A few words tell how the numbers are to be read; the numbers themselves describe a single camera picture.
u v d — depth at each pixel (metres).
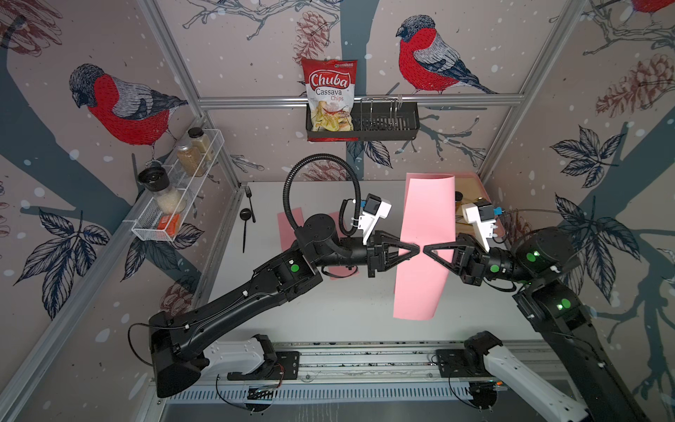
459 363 0.71
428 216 0.48
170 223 0.64
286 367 0.73
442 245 0.49
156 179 0.64
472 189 1.19
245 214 1.13
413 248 0.50
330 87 0.82
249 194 1.18
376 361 0.75
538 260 0.41
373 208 0.47
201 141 0.81
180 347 0.38
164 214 0.71
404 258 0.50
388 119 0.95
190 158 0.75
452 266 0.49
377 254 0.46
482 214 0.46
